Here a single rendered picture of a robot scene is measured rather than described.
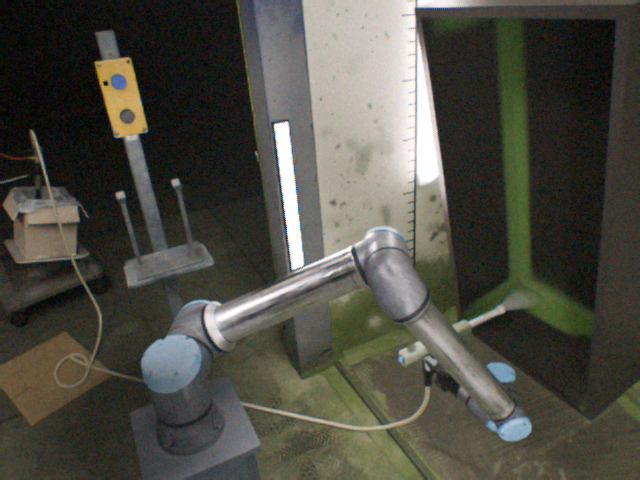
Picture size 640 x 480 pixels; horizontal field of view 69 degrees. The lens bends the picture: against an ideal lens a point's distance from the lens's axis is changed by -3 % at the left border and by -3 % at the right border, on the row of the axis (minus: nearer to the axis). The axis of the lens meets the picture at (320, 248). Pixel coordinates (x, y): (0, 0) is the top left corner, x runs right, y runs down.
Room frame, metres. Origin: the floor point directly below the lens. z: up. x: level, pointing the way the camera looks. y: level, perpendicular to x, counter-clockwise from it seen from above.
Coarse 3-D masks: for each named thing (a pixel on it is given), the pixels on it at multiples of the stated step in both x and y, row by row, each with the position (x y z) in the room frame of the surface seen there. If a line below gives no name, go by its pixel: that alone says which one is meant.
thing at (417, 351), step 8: (496, 312) 1.45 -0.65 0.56; (464, 320) 1.41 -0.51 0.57; (472, 320) 1.41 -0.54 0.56; (480, 320) 1.41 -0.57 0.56; (456, 328) 1.37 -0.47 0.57; (464, 328) 1.36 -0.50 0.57; (464, 336) 1.36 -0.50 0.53; (416, 344) 1.30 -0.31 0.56; (400, 352) 1.28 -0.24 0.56; (416, 352) 1.27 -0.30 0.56; (424, 352) 1.28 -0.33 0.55; (408, 360) 1.25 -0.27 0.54; (416, 360) 1.27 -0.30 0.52; (424, 368) 1.31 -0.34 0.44; (424, 376) 1.31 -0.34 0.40
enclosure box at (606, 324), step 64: (448, 0) 1.38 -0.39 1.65; (512, 0) 1.16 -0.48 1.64; (576, 0) 1.01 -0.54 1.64; (448, 64) 1.47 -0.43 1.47; (512, 64) 1.58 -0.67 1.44; (576, 64) 1.37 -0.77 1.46; (448, 128) 1.47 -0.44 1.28; (512, 128) 1.60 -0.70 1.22; (576, 128) 1.38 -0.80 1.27; (448, 192) 1.48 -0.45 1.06; (512, 192) 1.62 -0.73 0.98; (576, 192) 1.40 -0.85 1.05; (512, 256) 1.64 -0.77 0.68; (576, 256) 1.41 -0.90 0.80; (512, 320) 1.47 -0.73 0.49; (576, 320) 1.39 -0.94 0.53; (576, 384) 1.12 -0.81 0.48
